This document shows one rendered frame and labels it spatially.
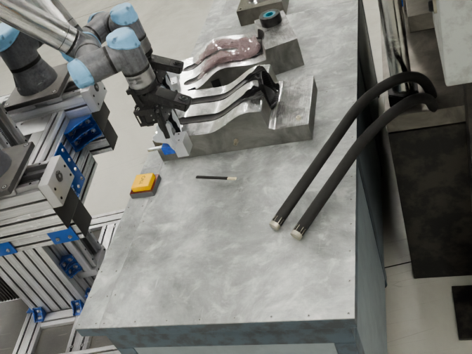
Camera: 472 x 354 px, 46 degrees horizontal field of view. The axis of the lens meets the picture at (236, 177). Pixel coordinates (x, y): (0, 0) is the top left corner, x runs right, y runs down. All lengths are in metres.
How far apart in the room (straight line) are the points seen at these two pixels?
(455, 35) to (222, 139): 0.79
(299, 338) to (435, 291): 0.98
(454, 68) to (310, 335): 0.67
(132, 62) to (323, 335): 0.81
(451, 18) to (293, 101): 0.68
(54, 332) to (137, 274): 0.97
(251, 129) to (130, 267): 0.54
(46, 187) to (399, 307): 1.32
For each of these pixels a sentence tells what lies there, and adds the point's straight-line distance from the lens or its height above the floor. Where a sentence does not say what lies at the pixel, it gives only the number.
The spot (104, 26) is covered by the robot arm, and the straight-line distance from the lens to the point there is 1.83.
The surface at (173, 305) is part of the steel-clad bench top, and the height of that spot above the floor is 0.80.
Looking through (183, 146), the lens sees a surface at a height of 0.94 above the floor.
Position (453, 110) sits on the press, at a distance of 1.72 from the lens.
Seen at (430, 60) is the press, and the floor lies 0.78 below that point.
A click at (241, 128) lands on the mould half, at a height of 0.88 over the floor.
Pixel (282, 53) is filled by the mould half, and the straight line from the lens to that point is 2.00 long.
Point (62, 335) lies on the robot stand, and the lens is 2.39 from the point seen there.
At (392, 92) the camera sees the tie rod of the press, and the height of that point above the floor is 0.83.
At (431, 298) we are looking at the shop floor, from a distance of 2.21.
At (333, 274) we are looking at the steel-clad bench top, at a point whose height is 0.80.
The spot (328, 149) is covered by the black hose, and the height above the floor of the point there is 0.88.
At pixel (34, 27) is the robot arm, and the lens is 1.55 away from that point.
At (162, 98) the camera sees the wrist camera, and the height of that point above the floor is 1.11.
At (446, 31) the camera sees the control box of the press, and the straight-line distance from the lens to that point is 1.22.
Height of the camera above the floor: 1.81
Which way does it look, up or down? 38 degrees down
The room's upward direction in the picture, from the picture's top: 23 degrees counter-clockwise
